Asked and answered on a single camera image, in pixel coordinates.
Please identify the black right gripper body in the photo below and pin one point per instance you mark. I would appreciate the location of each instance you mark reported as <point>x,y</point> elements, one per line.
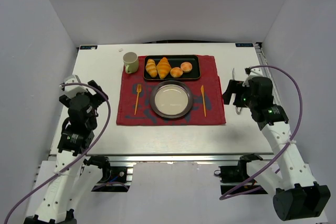
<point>233,93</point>

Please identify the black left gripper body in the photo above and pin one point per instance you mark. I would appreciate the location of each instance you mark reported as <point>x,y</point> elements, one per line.
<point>95,93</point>

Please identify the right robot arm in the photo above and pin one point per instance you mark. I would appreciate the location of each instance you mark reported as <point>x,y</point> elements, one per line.
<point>295,192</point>

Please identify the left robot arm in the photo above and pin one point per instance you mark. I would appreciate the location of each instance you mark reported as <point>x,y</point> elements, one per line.
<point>75,175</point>

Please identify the orange plastic knife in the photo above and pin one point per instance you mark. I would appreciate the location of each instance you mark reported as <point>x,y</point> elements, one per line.
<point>203,98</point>

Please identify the pale green mug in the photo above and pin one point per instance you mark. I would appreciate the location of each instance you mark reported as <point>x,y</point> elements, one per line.
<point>131,62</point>

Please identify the orange plastic fork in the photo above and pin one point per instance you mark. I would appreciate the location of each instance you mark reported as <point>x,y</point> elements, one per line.
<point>139,90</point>

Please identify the red patterned placemat cloth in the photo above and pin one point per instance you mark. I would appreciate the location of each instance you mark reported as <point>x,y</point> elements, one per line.
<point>215,114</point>

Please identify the round bun right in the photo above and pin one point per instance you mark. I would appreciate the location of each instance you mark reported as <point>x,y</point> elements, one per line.
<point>186,67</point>

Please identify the round bun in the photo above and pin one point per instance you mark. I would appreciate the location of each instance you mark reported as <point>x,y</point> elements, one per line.
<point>186,67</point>
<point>176,72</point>

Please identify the round bun left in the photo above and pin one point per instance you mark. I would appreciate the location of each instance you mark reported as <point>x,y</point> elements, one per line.
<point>176,72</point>

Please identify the small croissant left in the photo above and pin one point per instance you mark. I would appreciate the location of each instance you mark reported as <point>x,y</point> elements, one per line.
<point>151,68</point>

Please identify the grey rimmed white plate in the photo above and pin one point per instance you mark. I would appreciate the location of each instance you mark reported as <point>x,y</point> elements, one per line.
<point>171,99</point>

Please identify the black rectangular tray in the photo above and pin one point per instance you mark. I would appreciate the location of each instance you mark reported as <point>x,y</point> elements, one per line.
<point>175,61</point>

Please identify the large croissant centre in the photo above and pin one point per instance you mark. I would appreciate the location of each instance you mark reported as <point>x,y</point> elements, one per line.
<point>163,68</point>

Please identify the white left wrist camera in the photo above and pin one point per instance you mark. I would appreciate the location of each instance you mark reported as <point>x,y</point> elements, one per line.
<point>70,86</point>

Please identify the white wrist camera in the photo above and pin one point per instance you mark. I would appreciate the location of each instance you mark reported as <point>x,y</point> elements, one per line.
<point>70,86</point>
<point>251,73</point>

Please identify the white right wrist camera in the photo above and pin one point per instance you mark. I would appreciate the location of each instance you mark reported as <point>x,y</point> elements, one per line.
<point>251,73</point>

